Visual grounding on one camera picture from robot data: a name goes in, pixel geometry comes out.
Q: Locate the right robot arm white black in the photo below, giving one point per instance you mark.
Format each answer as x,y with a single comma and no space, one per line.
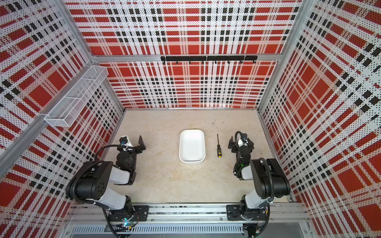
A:
269,179

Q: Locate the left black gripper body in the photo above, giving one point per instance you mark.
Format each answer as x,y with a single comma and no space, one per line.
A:
136,148

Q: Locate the black hook rail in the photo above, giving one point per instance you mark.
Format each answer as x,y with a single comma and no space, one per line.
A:
238,58

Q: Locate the white plastic bin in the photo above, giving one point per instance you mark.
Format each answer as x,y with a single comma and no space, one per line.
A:
192,146

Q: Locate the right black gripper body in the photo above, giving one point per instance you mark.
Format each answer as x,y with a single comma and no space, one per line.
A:
238,146

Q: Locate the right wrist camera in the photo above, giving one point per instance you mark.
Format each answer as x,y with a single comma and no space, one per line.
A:
244,137

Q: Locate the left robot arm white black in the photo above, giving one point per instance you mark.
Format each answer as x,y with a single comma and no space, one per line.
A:
90,185

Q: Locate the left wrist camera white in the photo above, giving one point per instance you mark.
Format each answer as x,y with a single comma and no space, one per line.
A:
124,141

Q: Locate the white wire mesh basket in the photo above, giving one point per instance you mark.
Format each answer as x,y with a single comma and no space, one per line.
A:
67,110

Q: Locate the aluminium front rail frame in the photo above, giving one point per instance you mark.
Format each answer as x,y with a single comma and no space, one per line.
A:
164,220

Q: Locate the black yellow screwdriver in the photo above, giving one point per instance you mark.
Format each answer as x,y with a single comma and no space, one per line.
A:
219,151

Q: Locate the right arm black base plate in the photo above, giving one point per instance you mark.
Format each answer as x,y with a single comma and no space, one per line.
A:
236,213

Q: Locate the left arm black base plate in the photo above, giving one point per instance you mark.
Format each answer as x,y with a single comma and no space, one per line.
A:
138,213

